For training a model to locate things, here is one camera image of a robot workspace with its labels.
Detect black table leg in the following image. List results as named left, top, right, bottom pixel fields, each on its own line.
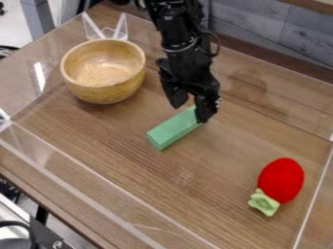
left=34, top=206, right=48, bottom=226

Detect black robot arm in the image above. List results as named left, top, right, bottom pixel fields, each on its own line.
left=143, top=0, right=220, bottom=124

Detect black cable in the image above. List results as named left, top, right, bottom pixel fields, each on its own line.
left=0, top=221, right=32, bottom=249

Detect clear acrylic tray walls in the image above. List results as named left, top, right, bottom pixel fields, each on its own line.
left=0, top=20, right=333, bottom=249

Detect green rectangular stick block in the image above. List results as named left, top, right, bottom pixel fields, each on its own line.
left=147, top=106, right=200, bottom=151

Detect red plush strawberry toy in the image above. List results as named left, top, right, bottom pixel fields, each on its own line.
left=248, top=158, right=306, bottom=217

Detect brown wooden bowl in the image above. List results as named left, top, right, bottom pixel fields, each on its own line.
left=60, top=39, right=145, bottom=105

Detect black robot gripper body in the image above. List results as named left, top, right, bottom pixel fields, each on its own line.
left=156, top=42, right=219, bottom=96

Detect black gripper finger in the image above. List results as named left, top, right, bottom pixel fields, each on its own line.
left=161, top=79, right=188, bottom=109
left=194, top=94, right=219, bottom=124

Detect black bracket with bolt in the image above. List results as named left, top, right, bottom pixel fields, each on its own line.
left=29, top=218, right=73, bottom=249

